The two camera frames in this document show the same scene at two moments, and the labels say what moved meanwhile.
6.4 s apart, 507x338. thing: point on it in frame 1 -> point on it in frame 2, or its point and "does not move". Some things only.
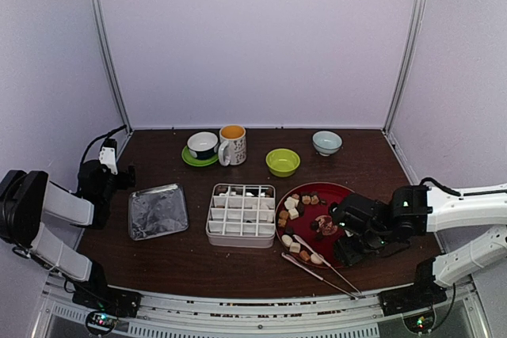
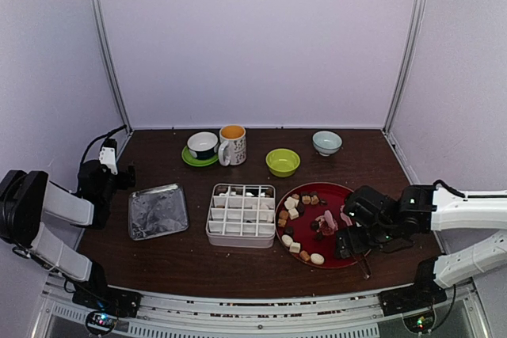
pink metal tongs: x=359 y=296 -> x=348 y=220
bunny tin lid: x=157 y=211 does not move
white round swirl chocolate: x=314 y=259 does not move
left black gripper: x=131 y=181 does not move
